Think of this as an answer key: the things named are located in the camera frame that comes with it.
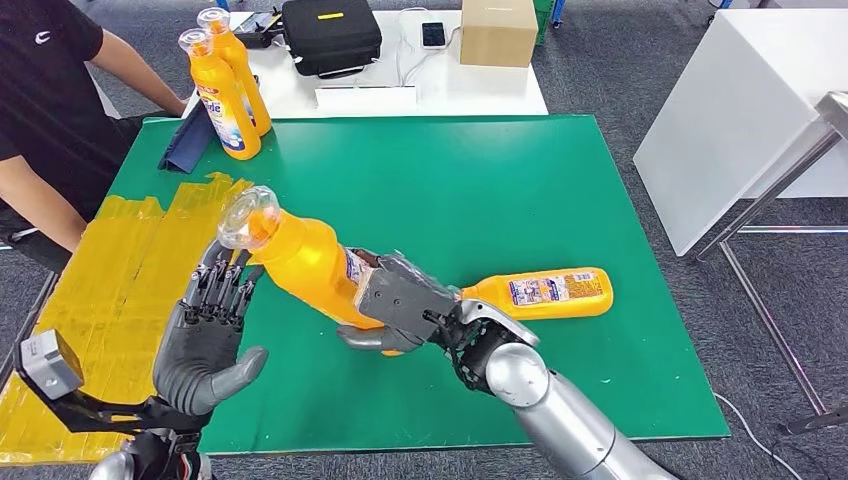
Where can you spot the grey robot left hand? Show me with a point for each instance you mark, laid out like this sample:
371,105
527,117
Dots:
199,364

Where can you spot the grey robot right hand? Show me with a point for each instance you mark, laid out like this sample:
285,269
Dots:
384,340

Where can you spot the orange detergent bottle clear cap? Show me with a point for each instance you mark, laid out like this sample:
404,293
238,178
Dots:
238,53
305,265
222,112
563,295

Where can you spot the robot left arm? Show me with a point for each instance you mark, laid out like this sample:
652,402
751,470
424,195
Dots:
112,469

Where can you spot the person's left forearm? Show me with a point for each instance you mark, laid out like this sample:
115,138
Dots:
132,66

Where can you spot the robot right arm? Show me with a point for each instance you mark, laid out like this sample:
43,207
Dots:
563,424

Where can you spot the person's right forearm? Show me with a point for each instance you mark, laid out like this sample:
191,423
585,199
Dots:
40,199

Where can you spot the yellow tape patch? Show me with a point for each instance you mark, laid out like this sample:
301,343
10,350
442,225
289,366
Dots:
99,298

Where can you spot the green table mat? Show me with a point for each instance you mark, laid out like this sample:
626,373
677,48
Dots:
464,199

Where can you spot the dark blue folding stand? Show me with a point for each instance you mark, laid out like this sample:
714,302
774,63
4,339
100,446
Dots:
189,142

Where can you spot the white long box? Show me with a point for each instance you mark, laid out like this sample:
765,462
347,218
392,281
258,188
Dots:
366,97

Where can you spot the black carrying case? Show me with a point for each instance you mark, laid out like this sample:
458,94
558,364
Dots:
331,40

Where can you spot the person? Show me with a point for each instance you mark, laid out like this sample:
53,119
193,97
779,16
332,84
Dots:
46,99

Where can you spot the black smartphone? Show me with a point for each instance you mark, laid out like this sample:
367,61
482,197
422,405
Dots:
434,34

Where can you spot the cardboard box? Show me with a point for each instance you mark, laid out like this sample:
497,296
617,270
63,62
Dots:
499,36

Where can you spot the black handheld device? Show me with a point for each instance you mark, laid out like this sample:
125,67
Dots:
260,30

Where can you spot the green crate stack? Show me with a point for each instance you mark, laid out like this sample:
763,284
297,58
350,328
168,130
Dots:
543,20

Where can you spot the blue metal shelf rack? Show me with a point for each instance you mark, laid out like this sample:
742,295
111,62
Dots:
560,10

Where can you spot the large white side table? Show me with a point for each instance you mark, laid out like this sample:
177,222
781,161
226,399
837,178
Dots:
742,119

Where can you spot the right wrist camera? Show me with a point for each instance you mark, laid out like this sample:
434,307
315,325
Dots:
404,305

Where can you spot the steel frame stand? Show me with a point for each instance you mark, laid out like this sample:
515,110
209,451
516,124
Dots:
768,193

